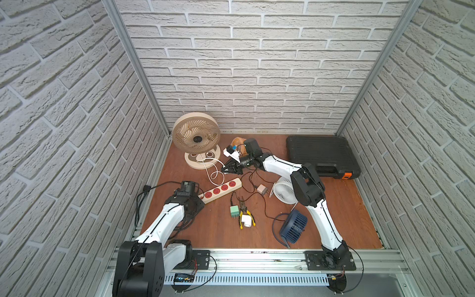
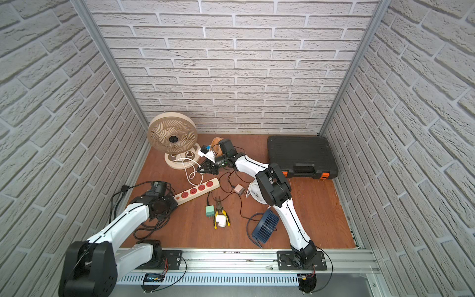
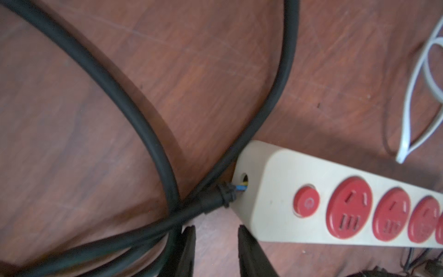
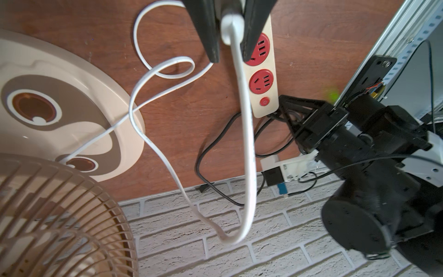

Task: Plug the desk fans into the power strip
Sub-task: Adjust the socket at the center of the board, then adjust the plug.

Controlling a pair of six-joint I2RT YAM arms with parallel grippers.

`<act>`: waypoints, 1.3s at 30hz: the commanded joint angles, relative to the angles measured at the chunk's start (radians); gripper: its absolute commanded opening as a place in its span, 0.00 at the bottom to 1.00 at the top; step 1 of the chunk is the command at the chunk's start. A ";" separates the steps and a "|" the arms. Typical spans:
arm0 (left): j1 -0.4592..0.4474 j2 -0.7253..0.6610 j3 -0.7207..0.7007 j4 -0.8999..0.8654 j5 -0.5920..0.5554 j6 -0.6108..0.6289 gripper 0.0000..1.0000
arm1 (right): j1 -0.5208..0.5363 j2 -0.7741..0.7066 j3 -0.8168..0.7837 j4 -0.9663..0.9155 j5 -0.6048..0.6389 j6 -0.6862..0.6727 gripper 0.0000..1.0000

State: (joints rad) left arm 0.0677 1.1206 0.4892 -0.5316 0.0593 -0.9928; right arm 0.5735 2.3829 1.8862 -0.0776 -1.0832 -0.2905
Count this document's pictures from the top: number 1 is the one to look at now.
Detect small white desk fan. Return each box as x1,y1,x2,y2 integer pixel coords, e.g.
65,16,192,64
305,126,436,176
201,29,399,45
271,177,298,205

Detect yellow handled pliers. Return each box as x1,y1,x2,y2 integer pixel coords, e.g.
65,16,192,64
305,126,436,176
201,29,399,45
239,200,256,230

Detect navy blue desk fan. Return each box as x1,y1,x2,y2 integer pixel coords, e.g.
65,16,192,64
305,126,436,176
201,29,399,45
279,210,308,247

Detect navy fan black cable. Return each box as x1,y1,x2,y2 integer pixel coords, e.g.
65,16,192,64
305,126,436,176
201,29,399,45
271,212,292,249

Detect black power strip cord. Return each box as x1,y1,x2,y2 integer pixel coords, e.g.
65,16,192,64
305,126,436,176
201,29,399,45
134,181,186,227

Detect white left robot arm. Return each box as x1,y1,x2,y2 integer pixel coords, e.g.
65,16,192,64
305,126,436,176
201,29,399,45
112,181,205,297

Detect thin black fan cable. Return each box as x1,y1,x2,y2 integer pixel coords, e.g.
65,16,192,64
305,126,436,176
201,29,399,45
229,168,286,223

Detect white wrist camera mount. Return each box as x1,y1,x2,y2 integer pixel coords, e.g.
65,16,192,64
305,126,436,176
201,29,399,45
223,145,241,162

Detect beige power strip red sockets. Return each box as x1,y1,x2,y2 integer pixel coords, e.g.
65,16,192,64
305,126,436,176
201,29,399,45
199,178,242,204

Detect green plug adapter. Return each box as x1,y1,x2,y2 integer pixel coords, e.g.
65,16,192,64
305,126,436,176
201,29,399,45
230,205,240,218

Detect large beige desk fan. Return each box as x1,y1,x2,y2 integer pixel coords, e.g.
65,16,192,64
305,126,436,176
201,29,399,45
171,112,221,170

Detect black plastic tool case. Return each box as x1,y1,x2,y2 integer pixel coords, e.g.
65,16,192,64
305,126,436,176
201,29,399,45
286,136,361,179

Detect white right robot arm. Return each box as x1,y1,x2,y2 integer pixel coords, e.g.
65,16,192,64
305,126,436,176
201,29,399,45
221,138,351,262

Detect white plug adapter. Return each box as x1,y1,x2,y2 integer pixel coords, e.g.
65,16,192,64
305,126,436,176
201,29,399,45
240,215,253,229

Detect pink plug adapter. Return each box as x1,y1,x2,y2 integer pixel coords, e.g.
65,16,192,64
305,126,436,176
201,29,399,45
256,184,268,196

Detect small orange desk fan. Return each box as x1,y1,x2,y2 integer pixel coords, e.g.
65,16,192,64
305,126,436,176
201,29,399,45
231,137,247,155

